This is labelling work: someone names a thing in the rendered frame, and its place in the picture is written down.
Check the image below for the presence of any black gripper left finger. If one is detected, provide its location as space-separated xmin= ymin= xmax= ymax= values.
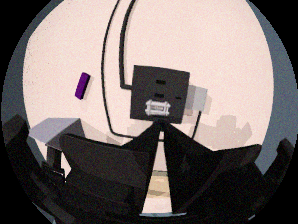
xmin=59 ymin=121 xmax=161 ymax=214

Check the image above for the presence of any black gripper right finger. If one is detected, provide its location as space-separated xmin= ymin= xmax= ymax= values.
xmin=162 ymin=123 xmax=262 ymax=214

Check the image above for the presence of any small purple rectangular block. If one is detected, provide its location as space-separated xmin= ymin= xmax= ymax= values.
xmin=74 ymin=72 xmax=90 ymax=100

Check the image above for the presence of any tan wooden block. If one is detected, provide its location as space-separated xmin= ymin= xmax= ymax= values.
xmin=146 ymin=171 xmax=170 ymax=198

